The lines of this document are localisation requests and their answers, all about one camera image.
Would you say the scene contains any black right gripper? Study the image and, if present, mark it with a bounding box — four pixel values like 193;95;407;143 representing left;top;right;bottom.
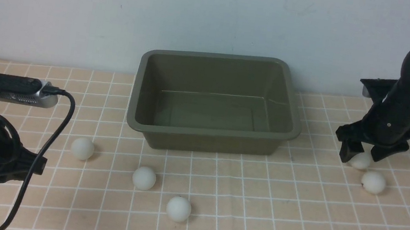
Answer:
336;80;410;163

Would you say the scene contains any white table-tennis ball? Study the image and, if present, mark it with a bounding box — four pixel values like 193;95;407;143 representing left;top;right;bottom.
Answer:
361;171;386;195
132;166;157;191
348;152;372;170
166;196;192;223
70;137;95;161

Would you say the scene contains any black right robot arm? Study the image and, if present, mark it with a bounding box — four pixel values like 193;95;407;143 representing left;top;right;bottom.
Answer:
335;51;410;163

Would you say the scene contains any beige checkered tablecloth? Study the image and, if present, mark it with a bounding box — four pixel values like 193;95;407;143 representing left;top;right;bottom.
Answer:
0;60;410;230

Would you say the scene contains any olive green plastic bin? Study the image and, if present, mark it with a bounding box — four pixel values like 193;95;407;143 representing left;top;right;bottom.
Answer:
126;50;302;155

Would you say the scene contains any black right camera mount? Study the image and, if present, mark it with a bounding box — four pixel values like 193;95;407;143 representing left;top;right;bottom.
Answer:
360;78;398;104

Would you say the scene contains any black camera cable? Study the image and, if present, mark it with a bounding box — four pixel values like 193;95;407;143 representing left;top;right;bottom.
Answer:
0;80;77;230

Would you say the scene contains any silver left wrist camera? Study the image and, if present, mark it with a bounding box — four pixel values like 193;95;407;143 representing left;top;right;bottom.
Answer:
0;79;58;109

